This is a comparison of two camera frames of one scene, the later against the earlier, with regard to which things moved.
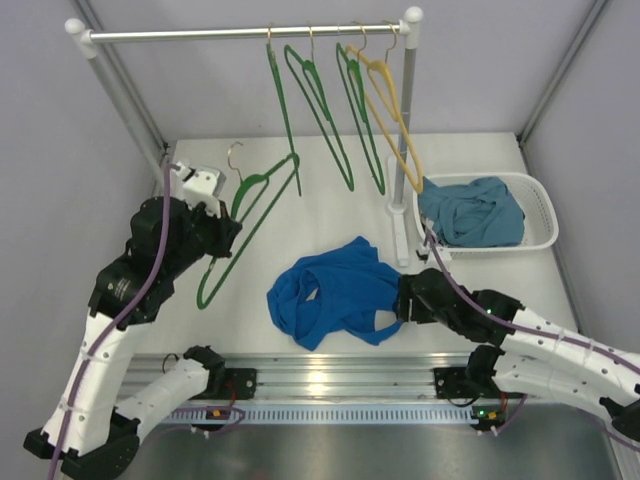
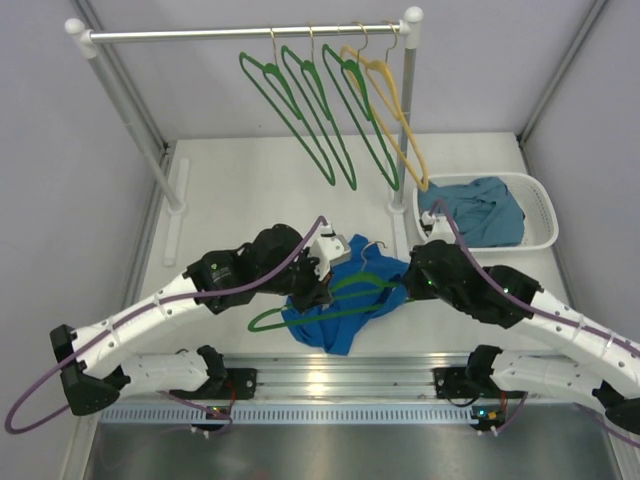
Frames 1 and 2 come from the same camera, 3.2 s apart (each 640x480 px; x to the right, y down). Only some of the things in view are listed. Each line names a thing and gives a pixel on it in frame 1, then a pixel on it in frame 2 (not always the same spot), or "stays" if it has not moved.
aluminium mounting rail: [308, 376] stays
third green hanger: [315, 83] stays
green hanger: [200, 303] → [321, 317]
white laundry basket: [541, 223] stays
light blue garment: [482, 214] stays
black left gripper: [216, 232] → [310, 288]
